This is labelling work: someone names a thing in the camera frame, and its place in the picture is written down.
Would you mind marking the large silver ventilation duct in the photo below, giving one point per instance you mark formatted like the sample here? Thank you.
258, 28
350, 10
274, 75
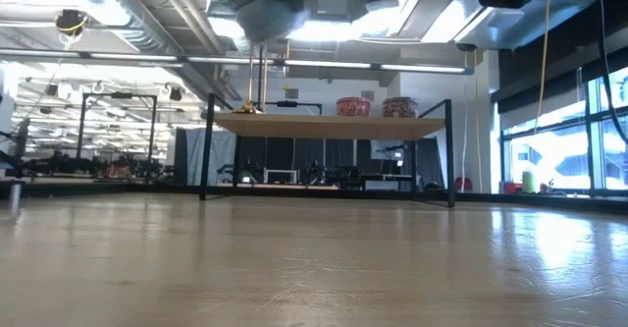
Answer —
456, 22

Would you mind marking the grey curtain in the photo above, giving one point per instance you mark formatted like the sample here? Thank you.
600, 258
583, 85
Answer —
225, 157

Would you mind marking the long ceiling light bar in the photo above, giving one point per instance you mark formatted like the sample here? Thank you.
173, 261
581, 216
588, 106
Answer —
343, 64

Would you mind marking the black background rig frame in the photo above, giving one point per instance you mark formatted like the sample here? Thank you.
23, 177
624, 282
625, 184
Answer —
120, 95
294, 104

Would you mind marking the black round ceiling fixture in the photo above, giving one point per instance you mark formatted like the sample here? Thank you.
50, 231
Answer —
70, 21

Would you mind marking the dark curtain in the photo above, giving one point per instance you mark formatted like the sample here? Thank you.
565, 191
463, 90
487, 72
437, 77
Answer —
279, 152

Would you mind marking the wooden shelf with black legs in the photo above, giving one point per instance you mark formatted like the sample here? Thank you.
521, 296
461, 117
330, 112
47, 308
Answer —
329, 126

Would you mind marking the red container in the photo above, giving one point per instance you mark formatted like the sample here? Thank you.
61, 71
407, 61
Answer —
511, 187

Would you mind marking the black table rail frame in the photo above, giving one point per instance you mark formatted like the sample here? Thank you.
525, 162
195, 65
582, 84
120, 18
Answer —
319, 193

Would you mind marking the grey metal post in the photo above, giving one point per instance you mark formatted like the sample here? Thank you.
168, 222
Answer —
15, 197

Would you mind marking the white wall screen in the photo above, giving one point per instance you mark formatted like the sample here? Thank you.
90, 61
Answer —
387, 149

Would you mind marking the yellow-green cylinder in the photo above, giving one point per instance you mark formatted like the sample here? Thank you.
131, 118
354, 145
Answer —
529, 182

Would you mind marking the gold candlestick holder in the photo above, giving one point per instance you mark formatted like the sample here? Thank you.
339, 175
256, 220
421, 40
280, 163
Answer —
246, 108

